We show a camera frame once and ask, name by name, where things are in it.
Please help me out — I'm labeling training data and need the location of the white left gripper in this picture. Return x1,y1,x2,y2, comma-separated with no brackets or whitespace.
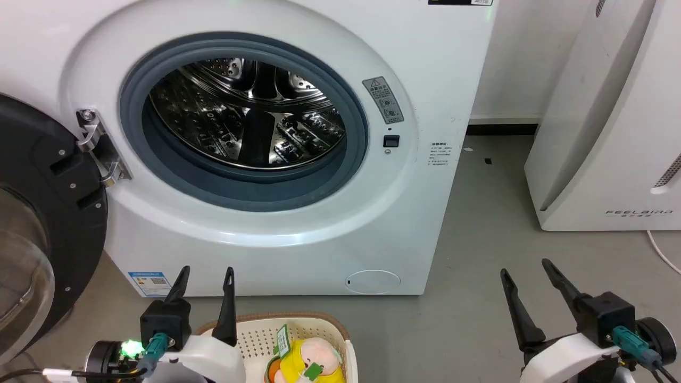
140,265,247,383

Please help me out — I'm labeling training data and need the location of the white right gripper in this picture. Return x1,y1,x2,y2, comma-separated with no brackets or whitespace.
500,259,636,383

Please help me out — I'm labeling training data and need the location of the green-bordered white label tag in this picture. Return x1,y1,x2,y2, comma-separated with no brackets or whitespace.
273,324,292,357

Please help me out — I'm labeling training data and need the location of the yellow plush toy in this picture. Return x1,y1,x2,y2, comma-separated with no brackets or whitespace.
264,336,347,383

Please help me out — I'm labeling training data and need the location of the black round washer door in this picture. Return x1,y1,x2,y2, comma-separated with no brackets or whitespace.
0,94,109,367

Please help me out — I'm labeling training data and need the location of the metal washing machine door hinge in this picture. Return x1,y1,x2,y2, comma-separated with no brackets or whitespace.
76,109,131,187

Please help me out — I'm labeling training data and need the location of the stainless steel washing machine drum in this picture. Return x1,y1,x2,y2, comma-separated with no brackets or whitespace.
149,57,347,171

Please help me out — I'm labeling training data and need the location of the blue energy label sticker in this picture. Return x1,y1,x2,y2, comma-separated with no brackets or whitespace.
127,271,172,297

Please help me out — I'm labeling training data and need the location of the beige plastic laundry basket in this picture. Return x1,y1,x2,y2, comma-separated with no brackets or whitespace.
194,312,359,383

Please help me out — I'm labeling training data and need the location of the white front-load washing machine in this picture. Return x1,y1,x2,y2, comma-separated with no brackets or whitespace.
0,0,498,297

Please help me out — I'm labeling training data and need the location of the oval filter cover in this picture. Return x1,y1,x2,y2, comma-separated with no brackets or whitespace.
344,270,401,295

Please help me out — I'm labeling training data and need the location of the white air purifier appliance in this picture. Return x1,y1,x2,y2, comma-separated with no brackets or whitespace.
524,0,681,232

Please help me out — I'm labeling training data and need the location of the grey rubber door gasket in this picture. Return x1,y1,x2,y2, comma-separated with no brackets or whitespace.
119,37,369,212

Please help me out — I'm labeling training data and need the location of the black baseboard strip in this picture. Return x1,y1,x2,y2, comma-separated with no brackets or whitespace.
466,123,538,137

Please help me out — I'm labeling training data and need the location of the small printed text sticker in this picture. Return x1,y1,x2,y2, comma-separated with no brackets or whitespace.
429,141,451,167

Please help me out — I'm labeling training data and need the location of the grey warning sticker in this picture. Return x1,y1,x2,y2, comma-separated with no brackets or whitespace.
362,76,404,124

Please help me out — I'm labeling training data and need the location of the right gripper green-plug cable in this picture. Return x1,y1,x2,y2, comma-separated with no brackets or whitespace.
611,327,681,383

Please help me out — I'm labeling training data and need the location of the white power cable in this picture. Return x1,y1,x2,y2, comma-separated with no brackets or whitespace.
646,230,681,276

